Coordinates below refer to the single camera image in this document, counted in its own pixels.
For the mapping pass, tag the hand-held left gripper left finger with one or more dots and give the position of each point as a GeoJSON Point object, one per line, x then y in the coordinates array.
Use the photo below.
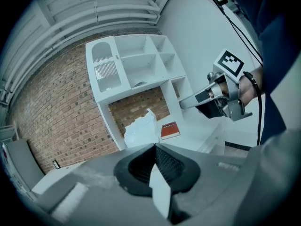
{"type": "Point", "coordinates": [134, 168]}

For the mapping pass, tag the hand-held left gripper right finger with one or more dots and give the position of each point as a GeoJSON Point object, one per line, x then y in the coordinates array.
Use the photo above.
{"type": "Point", "coordinates": [178, 168]}

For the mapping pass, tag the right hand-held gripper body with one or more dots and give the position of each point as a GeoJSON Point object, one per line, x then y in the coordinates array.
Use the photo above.
{"type": "Point", "coordinates": [231, 91]}

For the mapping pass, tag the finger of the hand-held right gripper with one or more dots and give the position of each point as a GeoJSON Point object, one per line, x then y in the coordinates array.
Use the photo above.
{"type": "Point", "coordinates": [197, 98]}
{"type": "Point", "coordinates": [210, 109]}

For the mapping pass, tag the white drawer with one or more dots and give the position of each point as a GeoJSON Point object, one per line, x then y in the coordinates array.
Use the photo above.
{"type": "Point", "coordinates": [212, 138]}

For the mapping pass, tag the white item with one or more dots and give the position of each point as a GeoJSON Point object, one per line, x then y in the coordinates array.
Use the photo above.
{"type": "Point", "coordinates": [141, 133]}

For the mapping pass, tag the person's right forearm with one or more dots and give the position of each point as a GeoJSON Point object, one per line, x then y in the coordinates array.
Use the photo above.
{"type": "Point", "coordinates": [251, 86]}

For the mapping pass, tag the red book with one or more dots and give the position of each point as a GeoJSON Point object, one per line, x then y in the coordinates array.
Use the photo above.
{"type": "Point", "coordinates": [169, 131]}

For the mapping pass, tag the white shelf cabinet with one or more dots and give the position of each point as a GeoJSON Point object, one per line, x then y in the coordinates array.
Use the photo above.
{"type": "Point", "coordinates": [141, 65]}

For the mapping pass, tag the grey cabinet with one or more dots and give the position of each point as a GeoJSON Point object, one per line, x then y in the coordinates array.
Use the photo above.
{"type": "Point", "coordinates": [21, 163]}

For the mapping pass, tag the white pipes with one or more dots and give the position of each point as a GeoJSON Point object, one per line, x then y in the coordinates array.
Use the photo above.
{"type": "Point", "coordinates": [77, 22]}

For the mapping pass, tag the wall socket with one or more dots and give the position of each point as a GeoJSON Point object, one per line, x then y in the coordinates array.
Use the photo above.
{"type": "Point", "coordinates": [56, 164]}

